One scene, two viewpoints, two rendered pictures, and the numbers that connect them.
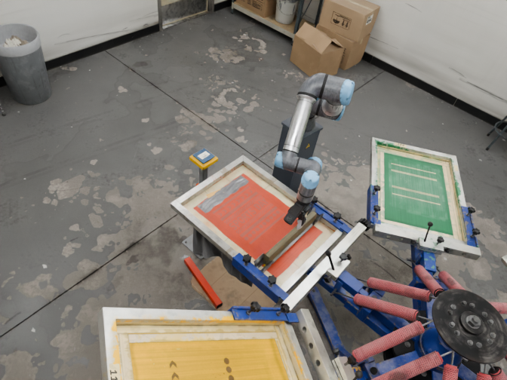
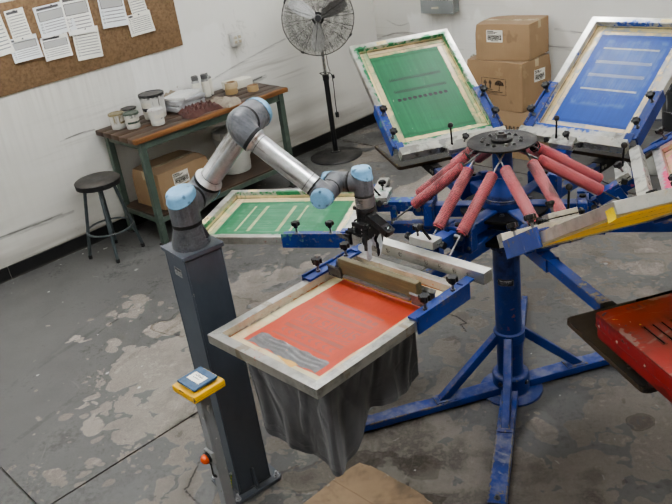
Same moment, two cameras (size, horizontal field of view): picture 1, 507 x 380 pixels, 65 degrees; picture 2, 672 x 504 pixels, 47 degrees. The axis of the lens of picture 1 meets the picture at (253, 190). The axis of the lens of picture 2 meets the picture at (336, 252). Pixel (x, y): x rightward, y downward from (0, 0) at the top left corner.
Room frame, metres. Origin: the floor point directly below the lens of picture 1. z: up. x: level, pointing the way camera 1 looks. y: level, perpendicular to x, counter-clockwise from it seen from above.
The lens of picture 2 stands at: (0.75, 2.36, 2.42)
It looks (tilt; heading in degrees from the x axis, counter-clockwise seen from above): 26 degrees down; 284
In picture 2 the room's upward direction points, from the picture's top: 8 degrees counter-clockwise
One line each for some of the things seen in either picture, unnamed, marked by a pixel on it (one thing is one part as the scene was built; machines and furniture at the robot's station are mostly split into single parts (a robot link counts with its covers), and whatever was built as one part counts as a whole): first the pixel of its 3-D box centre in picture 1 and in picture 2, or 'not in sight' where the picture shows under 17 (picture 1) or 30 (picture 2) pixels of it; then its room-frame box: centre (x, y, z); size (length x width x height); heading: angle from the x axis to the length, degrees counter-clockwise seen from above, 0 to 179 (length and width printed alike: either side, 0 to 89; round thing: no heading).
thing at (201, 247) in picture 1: (222, 256); (377, 392); (1.23, 0.11, 0.74); 0.46 x 0.04 x 0.42; 55
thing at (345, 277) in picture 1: (345, 279); (434, 244); (1.05, -0.52, 1.02); 0.17 x 0.06 x 0.05; 55
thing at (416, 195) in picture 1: (424, 197); (310, 198); (1.67, -1.00, 1.05); 1.08 x 0.61 x 0.23; 175
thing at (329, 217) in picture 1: (322, 216); (333, 268); (1.46, -0.41, 0.97); 0.30 x 0.05 x 0.07; 55
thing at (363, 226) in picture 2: (302, 205); (365, 220); (1.27, -0.25, 1.26); 0.09 x 0.08 x 0.12; 145
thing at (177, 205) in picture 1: (258, 218); (340, 314); (1.37, -0.05, 0.97); 0.79 x 0.58 x 0.04; 55
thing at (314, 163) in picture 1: (309, 168); (335, 183); (1.36, -0.24, 1.41); 0.11 x 0.11 x 0.08; 80
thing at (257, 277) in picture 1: (257, 277); (439, 306); (1.00, -0.09, 0.97); 0.30 x 0.05 x 0.07; 55
